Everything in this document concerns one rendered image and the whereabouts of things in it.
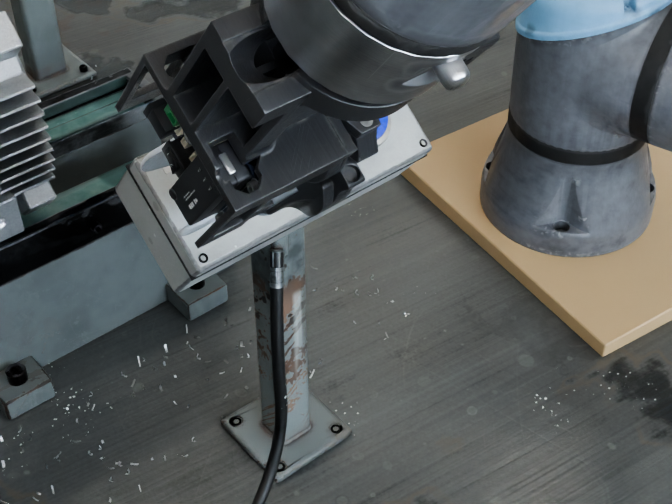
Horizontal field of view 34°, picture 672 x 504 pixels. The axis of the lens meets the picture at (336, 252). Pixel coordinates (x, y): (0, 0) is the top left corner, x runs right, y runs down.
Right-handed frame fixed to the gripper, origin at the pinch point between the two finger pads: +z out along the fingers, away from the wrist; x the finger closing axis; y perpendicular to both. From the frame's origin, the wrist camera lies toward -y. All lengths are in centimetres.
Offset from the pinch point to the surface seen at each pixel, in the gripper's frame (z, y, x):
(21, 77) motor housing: 14.2, 2.3, -14.0
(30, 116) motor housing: 14.6, 3.0, -11.5
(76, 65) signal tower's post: 56, -18, -27
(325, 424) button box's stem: 22.4, -7.2, 15.7
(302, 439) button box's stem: 22.4, -5.1, 15.7
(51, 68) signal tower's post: 55, -15, -28
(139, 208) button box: 4.6, 3.5, -1.5
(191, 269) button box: 2.5, 3.5, 3.0
